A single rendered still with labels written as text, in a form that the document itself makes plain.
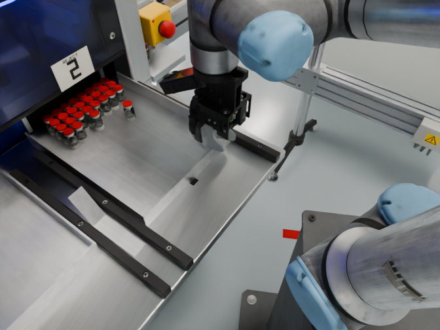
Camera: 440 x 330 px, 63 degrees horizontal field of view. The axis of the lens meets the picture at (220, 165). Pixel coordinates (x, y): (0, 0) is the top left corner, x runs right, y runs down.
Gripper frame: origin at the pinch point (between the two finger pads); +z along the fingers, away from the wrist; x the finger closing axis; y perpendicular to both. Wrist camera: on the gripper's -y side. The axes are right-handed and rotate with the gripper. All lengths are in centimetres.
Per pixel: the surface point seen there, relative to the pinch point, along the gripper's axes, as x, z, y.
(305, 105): 86, 57, -11
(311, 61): 86, 34, -13
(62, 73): -9.6, -10.8, -27.4
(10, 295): -41.4, 3.4, -7.4
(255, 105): 109, 92, -49
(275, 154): 6.8, 1.6, 11.9
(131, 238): -23.2, 3.4, 0.8
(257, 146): 6.6, 1.6, 7.9
